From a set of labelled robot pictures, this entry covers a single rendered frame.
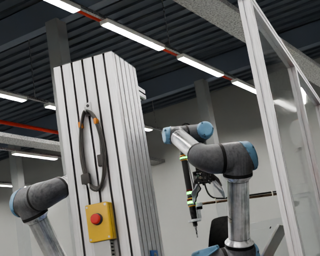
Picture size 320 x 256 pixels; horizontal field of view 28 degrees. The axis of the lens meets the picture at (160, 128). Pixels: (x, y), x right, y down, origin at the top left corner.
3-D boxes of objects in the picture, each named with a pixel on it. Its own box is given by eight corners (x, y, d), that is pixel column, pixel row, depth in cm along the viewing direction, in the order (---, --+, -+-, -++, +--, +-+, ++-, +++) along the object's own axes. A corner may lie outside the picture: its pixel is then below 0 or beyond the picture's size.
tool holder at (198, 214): (202, 221, 345) (199, 203, 348) (206, 219, 339) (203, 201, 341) (186, 223, 343) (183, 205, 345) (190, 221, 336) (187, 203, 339)
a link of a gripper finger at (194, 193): (184, 200, 286) (193, 182, 286) (189, 201, 291) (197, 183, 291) (190, 203, 284) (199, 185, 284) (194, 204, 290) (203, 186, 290)
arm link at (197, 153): (196, 181, 238) (161, 146, 283) (223, 177, 240) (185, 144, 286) (195, 151, 235) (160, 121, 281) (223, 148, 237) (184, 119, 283)
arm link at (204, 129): (192, 138, 275) (185, 145, 285) (216, 136, 278) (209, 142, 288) (189, 121, 277) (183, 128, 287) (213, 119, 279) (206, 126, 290)
